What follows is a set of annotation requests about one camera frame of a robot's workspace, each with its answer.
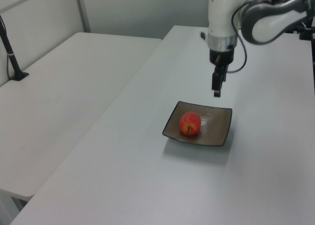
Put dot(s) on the black pole with base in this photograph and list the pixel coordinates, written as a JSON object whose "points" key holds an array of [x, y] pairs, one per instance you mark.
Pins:
{"points": [[11, 57]]}

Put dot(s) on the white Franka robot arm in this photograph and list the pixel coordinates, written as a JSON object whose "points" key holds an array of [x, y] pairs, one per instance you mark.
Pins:
{"points": [[221, 13]]}

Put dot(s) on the small black table object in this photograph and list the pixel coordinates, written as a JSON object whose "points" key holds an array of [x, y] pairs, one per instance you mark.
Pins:
{"points": [[203, 35]]}

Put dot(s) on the square brown ceramic plate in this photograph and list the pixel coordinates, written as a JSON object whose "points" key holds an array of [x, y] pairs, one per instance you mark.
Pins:
{"points": [[214, 126]]}

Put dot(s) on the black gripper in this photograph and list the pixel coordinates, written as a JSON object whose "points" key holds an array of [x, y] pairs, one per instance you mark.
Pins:
{"points": [[221, 56]]}

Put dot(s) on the red apple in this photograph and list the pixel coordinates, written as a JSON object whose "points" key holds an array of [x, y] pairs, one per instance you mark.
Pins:
{"points": [[189, 123]]}

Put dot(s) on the black equipment mount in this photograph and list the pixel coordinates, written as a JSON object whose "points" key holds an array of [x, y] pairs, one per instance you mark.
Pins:
{"points": [[305, 31]]}

